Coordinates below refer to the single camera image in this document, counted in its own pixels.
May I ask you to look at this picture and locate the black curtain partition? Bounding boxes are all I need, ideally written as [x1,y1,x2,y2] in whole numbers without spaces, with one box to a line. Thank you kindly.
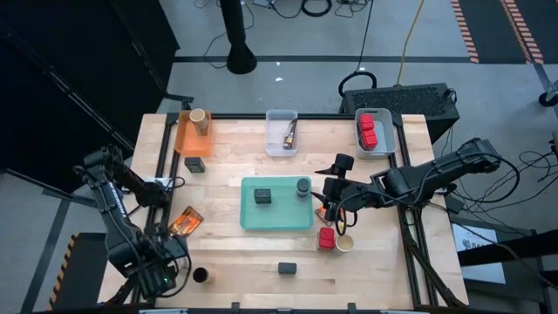
[0,0,182,195]

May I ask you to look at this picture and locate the teal translucent tray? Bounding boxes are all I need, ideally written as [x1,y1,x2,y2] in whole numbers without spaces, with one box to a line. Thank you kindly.
[239,175,315,231]

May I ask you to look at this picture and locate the black yellow-striped floor plate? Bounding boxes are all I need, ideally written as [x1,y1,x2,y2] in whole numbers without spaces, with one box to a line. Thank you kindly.
[45,232,114,313]

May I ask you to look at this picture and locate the clear plastic bin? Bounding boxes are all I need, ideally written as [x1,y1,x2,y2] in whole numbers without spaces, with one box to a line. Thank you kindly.
[264,108,300,157]

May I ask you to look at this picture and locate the black aluminium table frame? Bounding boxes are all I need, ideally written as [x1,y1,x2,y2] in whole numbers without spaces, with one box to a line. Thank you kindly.
[98,93,470,314]

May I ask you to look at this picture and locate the black perforated computer case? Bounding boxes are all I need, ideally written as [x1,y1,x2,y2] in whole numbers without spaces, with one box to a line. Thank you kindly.
[338,82,461,145]

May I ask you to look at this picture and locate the black pole stand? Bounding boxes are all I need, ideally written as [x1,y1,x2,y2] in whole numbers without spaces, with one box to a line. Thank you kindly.
[217,0,258,75]

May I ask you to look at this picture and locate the black orange-striped floor mat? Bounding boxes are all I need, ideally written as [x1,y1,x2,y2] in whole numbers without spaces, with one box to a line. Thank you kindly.
[450,0,546,65]

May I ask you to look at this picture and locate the purple label spice jar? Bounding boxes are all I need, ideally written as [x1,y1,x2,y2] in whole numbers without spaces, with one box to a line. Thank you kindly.
[296,176,312,201]

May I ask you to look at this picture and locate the black power adapter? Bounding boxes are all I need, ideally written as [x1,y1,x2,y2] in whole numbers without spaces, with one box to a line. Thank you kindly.
[444,194,466,215]

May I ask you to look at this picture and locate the yellow cord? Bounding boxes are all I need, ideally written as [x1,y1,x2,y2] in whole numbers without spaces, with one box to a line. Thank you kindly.
[395,0,426,87]

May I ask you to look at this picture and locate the taco seasoning packet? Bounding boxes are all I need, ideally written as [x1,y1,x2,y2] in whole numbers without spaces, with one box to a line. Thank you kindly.
[282,117,299,151]
[314,204,332,226]
[167,205,205,239]

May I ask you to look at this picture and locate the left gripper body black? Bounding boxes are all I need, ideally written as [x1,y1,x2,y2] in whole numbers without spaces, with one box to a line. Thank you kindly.
[150,234,192,274]

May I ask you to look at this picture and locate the orange translucent bin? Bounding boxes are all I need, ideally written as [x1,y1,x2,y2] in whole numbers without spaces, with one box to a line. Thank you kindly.
[174,109,214,158]

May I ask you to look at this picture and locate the white printed sign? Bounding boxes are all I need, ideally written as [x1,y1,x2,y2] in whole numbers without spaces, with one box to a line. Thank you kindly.
[452,222,507,285]

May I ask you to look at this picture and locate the tangled black floor cables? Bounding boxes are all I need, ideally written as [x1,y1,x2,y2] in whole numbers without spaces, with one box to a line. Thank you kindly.
[453,150,558,219]

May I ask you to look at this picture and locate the grey plastic bin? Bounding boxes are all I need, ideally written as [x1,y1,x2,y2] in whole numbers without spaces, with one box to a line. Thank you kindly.
[354,107,398,160]

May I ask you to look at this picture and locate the coiled black cable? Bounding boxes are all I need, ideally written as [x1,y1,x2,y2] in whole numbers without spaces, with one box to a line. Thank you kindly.
[337,0,378,99]
[300,0,333,17]

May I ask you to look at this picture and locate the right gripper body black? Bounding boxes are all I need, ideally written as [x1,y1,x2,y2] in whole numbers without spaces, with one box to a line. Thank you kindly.
[323,153,372,222]

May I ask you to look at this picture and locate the black lid gold jar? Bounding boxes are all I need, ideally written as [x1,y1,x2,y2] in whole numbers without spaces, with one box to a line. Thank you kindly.
[192,266,216,284]

